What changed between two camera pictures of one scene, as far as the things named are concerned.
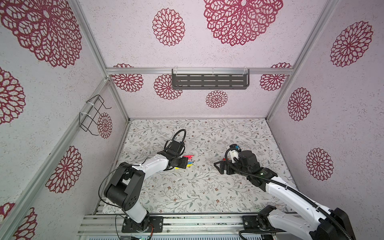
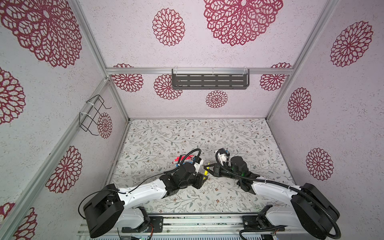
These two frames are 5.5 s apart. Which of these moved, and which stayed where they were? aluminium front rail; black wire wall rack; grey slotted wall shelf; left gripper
Moved: left gripper
Stayed: black wire wall rack; aluminium front rail; grey slotted wall shelf
